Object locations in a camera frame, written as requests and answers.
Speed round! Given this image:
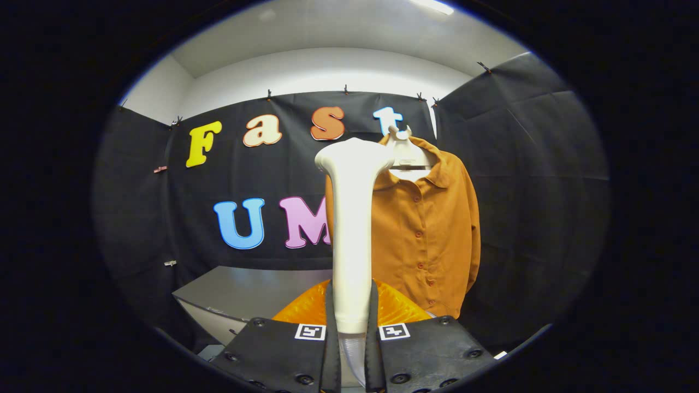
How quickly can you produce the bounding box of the white clothes hanger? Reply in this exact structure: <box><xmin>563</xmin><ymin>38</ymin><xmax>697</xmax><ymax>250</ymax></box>
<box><xmin>382</xmin><ymin>126</ymin><xmax>437</xmax><ymax>182</ymax></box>

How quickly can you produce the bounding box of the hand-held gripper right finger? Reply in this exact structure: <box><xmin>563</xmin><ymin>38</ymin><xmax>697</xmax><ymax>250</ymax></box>
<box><xmin>365</xmin><ymin>279</ymin><xmax>497</xmax><ymax>393</ymax></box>

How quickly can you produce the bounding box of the row of black clips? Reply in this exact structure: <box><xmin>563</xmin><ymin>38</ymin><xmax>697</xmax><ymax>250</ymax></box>
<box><xmin>117</xmin><ymin>61</ymin><xmax>492</xmax><ymax>127</ymax></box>

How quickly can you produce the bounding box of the orange button shirt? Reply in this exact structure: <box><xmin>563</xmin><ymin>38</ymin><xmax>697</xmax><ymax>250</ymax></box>
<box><xmin>325</xmin><ymin>135</ymin><xmax>481</xmax><ymax>320</ymax></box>

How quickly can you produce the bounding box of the grey cabinet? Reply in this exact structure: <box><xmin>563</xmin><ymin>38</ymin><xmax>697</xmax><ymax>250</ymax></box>
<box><xmin>172</xmin><ymin>266</ymin><xmax>334</xmax><ymax>361</ymax></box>

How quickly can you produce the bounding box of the white garment steamer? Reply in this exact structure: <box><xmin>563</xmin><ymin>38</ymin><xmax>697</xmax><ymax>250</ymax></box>
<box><xmin>315</xmin><ymin>138</ymin><xmax>395</xmax><ymax>385</ymax></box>

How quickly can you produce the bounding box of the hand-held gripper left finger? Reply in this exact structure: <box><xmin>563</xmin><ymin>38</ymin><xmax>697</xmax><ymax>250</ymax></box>
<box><xmin>210</xmin><ymin>279</ymin><xmax>342</xmax><ymax>393</ymax></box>

